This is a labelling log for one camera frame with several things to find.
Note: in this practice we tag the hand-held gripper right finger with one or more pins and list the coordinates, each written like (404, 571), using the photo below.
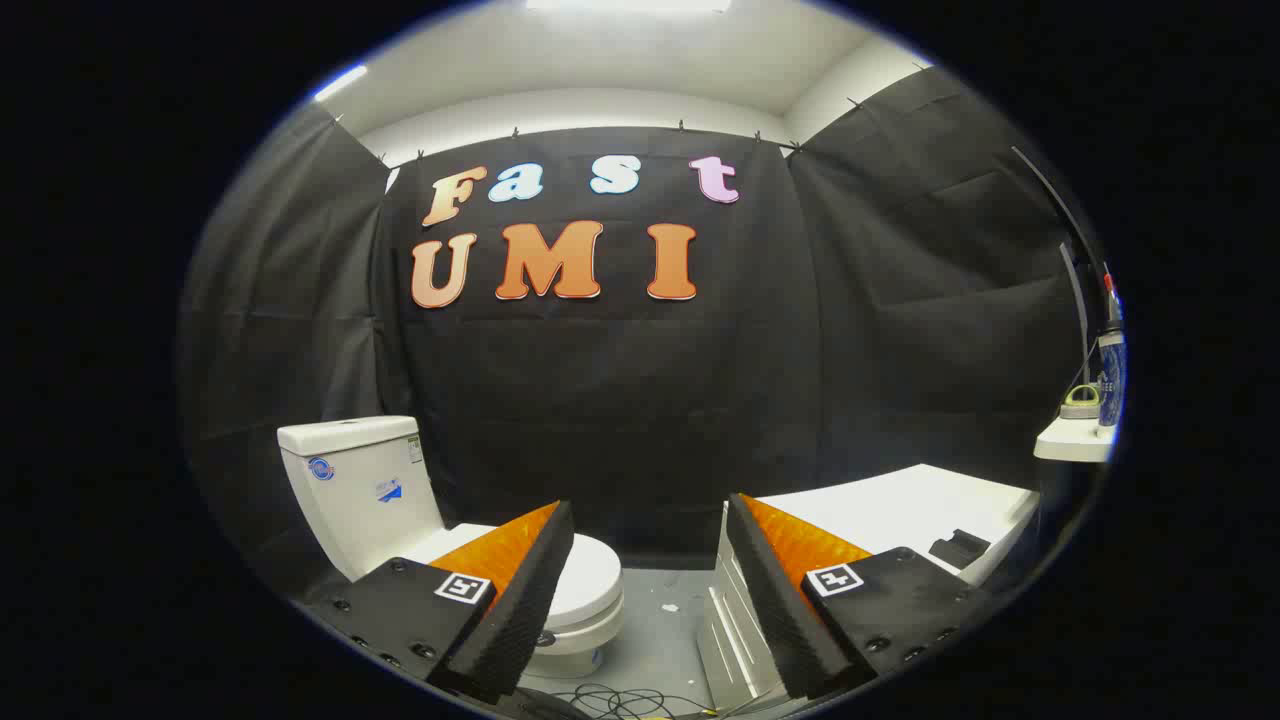
(775, 610)

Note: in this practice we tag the black backdrop cloth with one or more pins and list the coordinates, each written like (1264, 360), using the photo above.
(620, 400)

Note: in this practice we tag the blue spray bottle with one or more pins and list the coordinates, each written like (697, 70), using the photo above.
(1112, 380)

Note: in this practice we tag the white toilet lid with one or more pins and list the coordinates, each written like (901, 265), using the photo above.
(592, 578)

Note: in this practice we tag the white sink shelf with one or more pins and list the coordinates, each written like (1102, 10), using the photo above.
(1070, 441)

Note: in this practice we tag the white ceramic toilet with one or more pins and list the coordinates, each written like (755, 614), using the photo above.
(350, 480)

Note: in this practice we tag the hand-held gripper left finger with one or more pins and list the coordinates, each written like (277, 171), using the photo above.
(530, 600)

